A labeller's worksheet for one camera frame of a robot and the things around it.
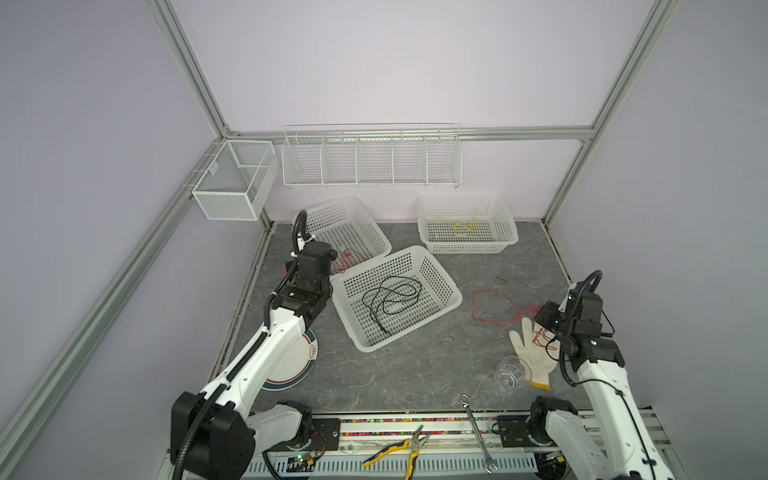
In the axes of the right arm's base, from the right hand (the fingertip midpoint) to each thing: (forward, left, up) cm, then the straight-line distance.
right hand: (550, 310), depth 80 cm
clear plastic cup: (-13, +10, -13) cm, 21 cm away
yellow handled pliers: (-29, +38, -12) cm, 49 cm away
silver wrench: (-19, +24, -14) cm, 33 cm away
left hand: (+10, +66, +13) cm, 68 cm away
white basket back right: (+46, +15, -12) cm, 50 cm away
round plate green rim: (-10, +71, -13) cm, 73 cm away
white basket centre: (+11, +28, -11) cm, 32 cm away
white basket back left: (+44, +63, -12) cm, 78 cm away
